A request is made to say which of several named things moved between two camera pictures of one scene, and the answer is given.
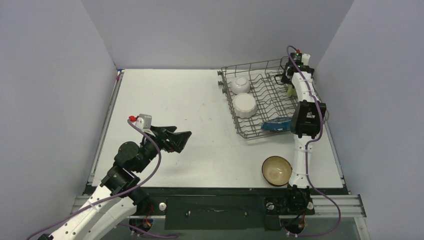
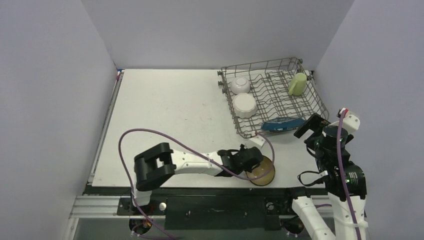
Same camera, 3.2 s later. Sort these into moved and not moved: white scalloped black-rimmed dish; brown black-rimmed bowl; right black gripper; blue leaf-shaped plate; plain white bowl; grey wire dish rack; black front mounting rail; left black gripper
Moved: right black gripper; left black gripper; brown black-rimmed bowl
Not moved: plain white bowl; white scalloped black-rimmed dish; grey wire dish rack; blue leaf-shaped plate; black front mounting rail
